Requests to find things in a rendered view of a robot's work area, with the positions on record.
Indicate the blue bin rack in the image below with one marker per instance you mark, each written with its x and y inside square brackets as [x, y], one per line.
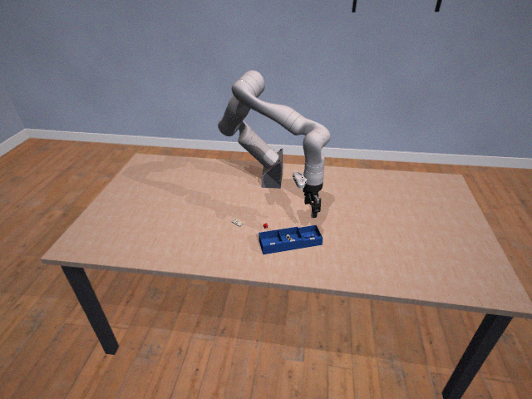
[275, 240]

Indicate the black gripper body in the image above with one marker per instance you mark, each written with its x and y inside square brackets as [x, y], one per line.
[313, 189]

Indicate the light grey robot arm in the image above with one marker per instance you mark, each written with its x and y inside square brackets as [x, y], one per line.
[246, 90]

